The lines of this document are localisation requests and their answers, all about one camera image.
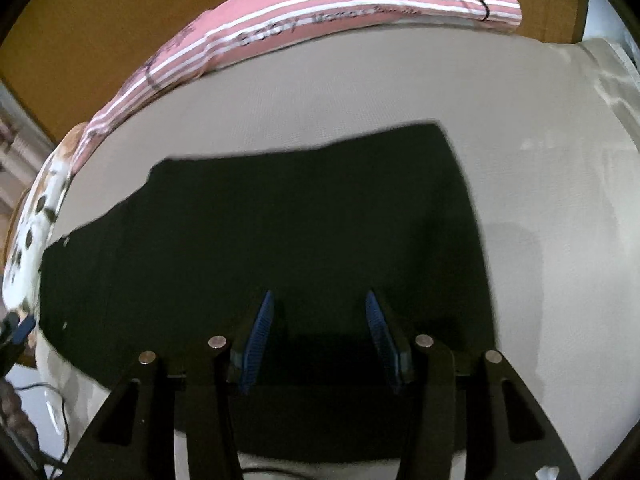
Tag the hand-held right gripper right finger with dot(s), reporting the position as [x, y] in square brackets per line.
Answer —
[382, 340]

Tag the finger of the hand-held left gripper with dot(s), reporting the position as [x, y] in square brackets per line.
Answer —
[21, 329]

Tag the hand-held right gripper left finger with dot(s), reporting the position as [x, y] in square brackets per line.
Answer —
[257, 340]

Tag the black pants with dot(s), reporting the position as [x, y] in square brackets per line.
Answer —
[300, 210]

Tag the pale curtain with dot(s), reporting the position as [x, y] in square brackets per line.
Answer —
[20, 150]

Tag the beige woven bed mat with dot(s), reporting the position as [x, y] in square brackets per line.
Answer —
[550, 210]

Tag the brown woven headboard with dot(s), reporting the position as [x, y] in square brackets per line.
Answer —
[100, 35]

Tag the pink striped tree-print pillow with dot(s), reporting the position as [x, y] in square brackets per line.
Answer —
[350, 10]

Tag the beige satin cloth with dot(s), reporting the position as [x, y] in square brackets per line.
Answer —
[617, 75]

